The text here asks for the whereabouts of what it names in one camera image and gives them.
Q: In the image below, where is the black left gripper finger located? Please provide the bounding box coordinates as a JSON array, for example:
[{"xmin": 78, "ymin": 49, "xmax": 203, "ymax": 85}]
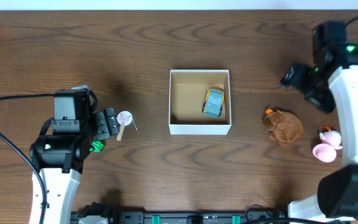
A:
[
  {"xmin": 93, "ymin": 112, "xmax": 110, "ymax": 141},
  {"xmin": 104, "ymin": 108, "xmax": 119, "ymax": 136}
]

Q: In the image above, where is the pig face lollipop toy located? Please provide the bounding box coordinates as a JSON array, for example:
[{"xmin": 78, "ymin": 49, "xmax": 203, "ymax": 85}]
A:
[{"xmin": 116, "ymin": 111, "xmax": 137, "ymax": 141}]

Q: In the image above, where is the brown plush toy with orange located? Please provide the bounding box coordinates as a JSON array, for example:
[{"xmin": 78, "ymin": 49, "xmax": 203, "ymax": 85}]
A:
[{"xmin": 263, "ymin": 108, "xmax": 304, "ymax": 147}]

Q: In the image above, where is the pink white plush toy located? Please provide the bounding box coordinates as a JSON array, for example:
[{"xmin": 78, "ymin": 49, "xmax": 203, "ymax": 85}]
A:
[{"xmin": 312, "ymin": 126, "xmax": 343, "ymax": 163}]

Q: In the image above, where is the yellow grey toy truck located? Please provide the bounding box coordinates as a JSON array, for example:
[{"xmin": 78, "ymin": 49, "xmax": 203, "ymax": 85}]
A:
[{"xmin": 202, "ymin": 88, "xmax": 225, "ymax": 118}]

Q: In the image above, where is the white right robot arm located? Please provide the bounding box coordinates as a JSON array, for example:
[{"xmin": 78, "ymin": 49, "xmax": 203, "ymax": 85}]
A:
[{"xmin": 282, "ymin": 41, "xmax": 358, "ymax": 223}]

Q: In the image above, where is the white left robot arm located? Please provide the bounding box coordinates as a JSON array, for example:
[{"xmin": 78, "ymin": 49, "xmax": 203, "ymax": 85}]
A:
[{"xmin": 30, "ymin": 108, "xmax": 119, "ymax": 223}]

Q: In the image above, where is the green toy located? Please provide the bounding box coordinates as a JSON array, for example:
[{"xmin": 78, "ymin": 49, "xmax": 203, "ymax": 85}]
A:
[{"xmin": 89, "ymin": 141, "xmax": 104, "ymax": 153}]

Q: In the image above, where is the white cardboard box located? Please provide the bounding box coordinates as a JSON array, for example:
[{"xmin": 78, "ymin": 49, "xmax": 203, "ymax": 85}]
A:
[{"xmin": 168, "ymin": 70, "xmax": 232, "ymax": 135}]

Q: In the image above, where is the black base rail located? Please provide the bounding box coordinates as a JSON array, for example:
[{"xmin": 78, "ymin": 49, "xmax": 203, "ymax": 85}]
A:
[{"xmin": 70, "ymin": 202, "xmax": 351, "ymax": 224}]

